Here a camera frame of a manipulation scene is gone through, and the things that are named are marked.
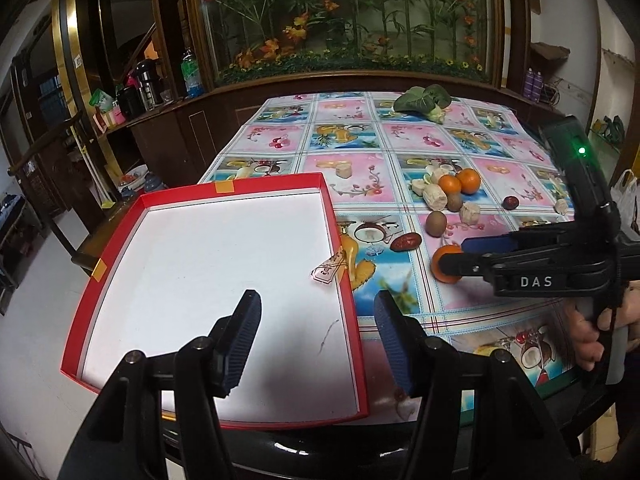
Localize orange tangerine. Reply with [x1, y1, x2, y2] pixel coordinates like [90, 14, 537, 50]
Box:
[457, 168, 482, 195]
[438, 174, 462, 196]
[431, 244, 463, 284]

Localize green label plastic bottle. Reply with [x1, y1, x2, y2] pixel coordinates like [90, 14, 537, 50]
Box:
[181, 49, 204, 98]

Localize brown round fruit back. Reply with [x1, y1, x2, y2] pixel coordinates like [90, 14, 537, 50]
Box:
[447, 193, 464, 212]

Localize beige snack chunk large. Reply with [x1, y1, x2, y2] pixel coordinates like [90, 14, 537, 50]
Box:
[422, 183, 448, 211]

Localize orange tangerine front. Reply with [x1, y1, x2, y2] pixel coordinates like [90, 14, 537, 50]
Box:
[431, 244, 463, 284]

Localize red shallow box tray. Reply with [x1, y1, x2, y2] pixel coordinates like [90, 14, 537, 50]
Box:
[61, 172, 369, 430]

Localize flower and bamboo glass display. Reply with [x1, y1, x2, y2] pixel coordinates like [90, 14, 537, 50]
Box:
[201, 0, 494, 84]

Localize beige snack chunk edge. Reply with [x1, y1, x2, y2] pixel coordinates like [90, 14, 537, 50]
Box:
[554, 198, 570, 214]

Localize clear plastic wrapper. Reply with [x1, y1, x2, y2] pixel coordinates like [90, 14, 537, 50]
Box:
[310, 249, 347, 285]

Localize black thermos flask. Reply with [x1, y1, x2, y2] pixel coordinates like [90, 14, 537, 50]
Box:
[136, 58, 162, 110]

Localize dark wooden low cabinet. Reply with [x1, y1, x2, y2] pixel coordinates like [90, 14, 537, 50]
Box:
[101, 70, 561, 188]

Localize green leafy vegetable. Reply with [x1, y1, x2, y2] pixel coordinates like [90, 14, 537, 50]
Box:
[393, 84, 452, 125]

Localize person's right hand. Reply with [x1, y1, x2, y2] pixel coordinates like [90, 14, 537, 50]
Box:
[564, 281, 639, 372]

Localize dark red date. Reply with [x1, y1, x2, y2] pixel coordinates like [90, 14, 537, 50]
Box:
[390, 232, 422, 252]
[502, 195, 520, 210]

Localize brown round fruit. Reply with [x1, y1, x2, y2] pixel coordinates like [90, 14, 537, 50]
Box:
[424, 211, 448, 237]
[447, 193, 464, 212]

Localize brown round fruit front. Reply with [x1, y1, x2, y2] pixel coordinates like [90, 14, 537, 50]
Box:
[424, 211, 448, 237]

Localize purple spray bottles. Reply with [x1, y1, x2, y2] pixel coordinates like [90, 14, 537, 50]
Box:
[523, 68, 544, 103]

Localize dark wooden chair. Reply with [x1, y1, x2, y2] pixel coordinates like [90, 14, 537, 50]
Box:
[8, 112, 134, 274]

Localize dark red date front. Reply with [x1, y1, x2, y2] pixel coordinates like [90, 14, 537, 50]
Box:
[390, 232, 422, 252]

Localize colourful fruit pattern tablecloth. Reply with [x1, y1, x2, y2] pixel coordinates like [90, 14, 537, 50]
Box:
[204, 91, 573, 422]

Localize beige snack chunk small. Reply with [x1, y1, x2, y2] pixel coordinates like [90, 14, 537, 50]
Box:
[411, 179, 426, 196]

